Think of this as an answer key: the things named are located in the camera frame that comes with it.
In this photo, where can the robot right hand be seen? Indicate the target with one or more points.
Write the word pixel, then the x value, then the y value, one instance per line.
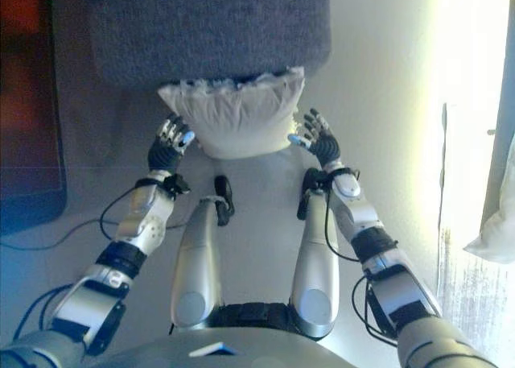
pixel 326 146

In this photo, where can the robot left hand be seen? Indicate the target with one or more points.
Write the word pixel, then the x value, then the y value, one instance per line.
pixel 165 154

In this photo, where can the white fringed cushion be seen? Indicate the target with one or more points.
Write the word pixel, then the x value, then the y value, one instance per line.
pixel 237 118

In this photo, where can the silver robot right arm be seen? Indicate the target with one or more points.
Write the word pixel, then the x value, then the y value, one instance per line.
pixel 370 223

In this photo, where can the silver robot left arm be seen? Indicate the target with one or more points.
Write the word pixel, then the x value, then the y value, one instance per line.
pixel 141 227

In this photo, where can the silver robot left leg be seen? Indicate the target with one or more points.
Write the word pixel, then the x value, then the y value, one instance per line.
pixel 197 263

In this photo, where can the silver robot leg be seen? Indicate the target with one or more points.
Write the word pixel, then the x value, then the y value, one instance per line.
pixel 316 263
pixel 197 263

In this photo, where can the silver robot right leg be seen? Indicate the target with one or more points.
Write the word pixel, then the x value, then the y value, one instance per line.
pixel 316 263

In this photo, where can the grey fabric armchair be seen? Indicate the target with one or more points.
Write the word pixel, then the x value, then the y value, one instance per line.
pixel 209 30

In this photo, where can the glossy dark reflective panel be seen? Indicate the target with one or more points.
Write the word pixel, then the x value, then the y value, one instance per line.
pixel 28 122

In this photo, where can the blue white chest tag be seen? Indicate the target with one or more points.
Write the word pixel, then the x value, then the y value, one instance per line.
pixel 213 349

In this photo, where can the grey robot torso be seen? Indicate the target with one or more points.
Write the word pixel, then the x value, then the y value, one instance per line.
pixel 241 344

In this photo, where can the pale bedside rug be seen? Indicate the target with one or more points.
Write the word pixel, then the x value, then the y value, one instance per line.
pixel 470 303

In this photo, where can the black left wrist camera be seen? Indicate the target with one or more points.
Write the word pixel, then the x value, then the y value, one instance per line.
pixel 179 184

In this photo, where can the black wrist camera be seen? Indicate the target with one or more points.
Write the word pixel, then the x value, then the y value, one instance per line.
pixel 316 180
pixel 179 184

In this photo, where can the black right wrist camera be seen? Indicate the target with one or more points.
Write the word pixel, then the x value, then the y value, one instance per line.
pixel 316 180

